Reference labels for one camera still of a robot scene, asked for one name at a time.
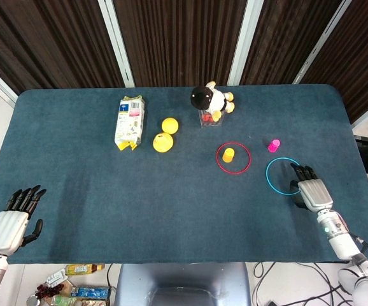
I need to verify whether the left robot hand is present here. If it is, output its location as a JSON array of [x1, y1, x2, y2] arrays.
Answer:
[[0, 184, 47, 256]]

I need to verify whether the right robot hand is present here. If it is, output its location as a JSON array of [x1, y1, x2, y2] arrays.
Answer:
[[289, 163, 334, 213]]

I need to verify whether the red plastic ring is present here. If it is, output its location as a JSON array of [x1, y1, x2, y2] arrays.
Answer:
[[215, 142, 252, 175]]

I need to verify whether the white tagged packet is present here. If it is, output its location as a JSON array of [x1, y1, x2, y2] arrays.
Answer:
[[46, 269, 69, 286]]

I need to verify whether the dark red berry bunch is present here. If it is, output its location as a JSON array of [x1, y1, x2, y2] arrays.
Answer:
[[36, 283, 64, 299]]

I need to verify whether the green tea bottle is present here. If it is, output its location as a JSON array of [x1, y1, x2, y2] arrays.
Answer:
[[64, 263, 106, 277]]

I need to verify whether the pale green bottle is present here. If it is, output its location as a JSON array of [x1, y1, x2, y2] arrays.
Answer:
[[52, 295, 76, 306]]

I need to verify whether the blue snack packet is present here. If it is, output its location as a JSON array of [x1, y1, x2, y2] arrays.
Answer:
[[71, 286, 110, 300]]

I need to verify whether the clear plastic box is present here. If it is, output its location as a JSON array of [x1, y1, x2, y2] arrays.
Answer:
[[198, 108, 225, 129]]

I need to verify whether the blue table cloth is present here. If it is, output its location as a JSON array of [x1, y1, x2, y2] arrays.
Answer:
[[0, 83, 368, 265]]

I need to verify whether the brown pleated curtain panel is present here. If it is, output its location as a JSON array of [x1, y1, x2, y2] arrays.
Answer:
[[113, 0, 248, 87], [239, 0, 344, 86], [301, 0, 368, 124], [0, 0, 124, 96]]

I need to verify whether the black and white plush toy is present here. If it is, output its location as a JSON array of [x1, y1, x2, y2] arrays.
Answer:
[[190, 81, 235, 122]]

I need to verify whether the grey robot torso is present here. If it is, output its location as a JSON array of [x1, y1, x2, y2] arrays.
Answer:
[[113, 263, 251, 306]]

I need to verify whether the yellow toy pear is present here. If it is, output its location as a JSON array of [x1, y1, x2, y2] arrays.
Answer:
[[152, 132, 174, 154]]

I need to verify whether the yellow toy ball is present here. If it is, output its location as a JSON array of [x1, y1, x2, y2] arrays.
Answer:
[[161, 117, 180, 135]]

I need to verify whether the blue plastic ring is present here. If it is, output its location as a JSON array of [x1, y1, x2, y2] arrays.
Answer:
[[265, 156, 302, 195]]

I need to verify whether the black floor cable bundle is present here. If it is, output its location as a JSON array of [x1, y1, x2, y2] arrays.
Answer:
[[253, 261, 358, 306]]

